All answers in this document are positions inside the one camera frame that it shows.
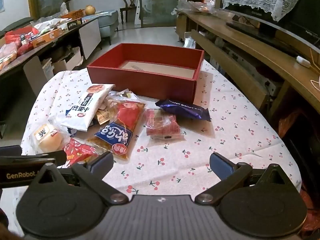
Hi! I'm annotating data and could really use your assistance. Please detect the silver foil bag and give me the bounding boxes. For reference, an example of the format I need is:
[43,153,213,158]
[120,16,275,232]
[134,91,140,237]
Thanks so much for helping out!
[184,32,197,49]

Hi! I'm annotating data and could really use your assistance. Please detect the long side table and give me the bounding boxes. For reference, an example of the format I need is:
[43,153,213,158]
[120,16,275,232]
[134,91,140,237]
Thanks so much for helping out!
[0,17,102,93]

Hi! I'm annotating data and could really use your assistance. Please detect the white power adapter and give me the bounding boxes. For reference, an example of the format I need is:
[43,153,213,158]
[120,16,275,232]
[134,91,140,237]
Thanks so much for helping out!
[296,56,312,68]

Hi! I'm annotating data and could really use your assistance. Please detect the clear plastic bag of snacks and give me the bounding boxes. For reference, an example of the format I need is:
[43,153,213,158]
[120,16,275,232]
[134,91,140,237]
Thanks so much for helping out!
[176,0,218,14]

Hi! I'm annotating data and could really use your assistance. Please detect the white pastry snack packet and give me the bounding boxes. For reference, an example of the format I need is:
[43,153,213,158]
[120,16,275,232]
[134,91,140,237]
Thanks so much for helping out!
[56,84,116,132]

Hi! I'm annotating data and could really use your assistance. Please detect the cherry print tablecloth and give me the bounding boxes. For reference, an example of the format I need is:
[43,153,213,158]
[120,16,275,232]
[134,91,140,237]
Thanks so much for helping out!
[21,57,302,198]

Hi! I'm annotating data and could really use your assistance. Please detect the clear packet red patterned cake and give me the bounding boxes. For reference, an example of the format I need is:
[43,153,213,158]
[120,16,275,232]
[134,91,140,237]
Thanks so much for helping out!
[144,108,184,142]

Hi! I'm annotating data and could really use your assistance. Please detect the black television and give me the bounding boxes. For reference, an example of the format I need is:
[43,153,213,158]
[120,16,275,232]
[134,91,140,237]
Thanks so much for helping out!
[222,0,320,48]

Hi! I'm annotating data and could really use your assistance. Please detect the clear packet blue red label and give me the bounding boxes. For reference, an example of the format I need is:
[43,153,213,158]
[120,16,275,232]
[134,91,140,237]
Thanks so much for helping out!
[87,96,146,160]

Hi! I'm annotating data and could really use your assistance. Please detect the brown cardboard box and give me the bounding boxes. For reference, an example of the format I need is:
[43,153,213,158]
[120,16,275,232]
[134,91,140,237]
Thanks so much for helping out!
[22,55,54,98]

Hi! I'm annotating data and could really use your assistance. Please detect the teal sofa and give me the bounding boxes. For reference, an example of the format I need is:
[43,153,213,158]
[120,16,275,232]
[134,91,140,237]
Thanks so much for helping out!
[82,9,120,46]

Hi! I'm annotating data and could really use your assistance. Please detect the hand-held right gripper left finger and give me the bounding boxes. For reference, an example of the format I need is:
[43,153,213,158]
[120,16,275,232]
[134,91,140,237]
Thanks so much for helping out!
[30,151,130,207]

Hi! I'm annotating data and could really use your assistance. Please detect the red cardboard box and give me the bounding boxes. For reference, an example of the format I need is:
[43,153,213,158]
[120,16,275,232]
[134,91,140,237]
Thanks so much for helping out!
[86,43,205,103]

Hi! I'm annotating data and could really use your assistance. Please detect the clear packet black white print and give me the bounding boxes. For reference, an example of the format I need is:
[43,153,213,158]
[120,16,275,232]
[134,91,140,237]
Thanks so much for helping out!
[110,88,140,103]

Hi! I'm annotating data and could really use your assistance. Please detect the wooden television cabinet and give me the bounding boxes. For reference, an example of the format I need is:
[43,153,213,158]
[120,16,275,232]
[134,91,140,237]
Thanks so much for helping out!
[175,9,320,120]

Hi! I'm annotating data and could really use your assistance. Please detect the dark flat box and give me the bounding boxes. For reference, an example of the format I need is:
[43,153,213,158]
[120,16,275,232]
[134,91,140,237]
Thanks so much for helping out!
[59,18,83,32]

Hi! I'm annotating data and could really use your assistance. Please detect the orange flat box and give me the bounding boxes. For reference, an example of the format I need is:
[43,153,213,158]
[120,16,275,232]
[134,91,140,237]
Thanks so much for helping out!
[31,27,63,48]

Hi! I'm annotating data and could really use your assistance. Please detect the red snack bags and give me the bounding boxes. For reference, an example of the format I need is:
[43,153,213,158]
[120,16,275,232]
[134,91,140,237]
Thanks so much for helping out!
[5,26,40,55]

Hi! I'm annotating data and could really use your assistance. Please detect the round bun packet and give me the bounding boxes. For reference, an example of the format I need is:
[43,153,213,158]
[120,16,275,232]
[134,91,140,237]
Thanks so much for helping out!
[29,121,68,155]

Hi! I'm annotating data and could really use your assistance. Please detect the orange basket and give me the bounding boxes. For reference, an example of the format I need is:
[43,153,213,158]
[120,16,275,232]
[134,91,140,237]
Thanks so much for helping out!
[61,9,85,19]

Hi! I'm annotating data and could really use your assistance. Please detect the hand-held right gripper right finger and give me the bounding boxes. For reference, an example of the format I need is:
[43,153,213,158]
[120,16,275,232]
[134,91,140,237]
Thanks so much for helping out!
[195,152,295,204]

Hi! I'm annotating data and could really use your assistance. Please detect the purple wafer biscuit packet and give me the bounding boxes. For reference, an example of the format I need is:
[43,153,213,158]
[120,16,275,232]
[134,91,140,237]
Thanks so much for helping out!
[155,98,212,122]

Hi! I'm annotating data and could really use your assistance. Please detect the small red snack packet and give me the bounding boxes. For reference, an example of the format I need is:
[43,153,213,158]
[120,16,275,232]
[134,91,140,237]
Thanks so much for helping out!
[61,137,99,168]

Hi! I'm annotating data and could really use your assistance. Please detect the gold snack packet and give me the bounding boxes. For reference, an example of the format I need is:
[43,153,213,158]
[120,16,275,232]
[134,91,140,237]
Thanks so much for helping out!
[95,107,112,125]

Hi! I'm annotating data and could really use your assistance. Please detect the orange plastic bag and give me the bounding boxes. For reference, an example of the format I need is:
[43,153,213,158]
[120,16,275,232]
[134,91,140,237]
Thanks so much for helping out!
[279,107,300,140]

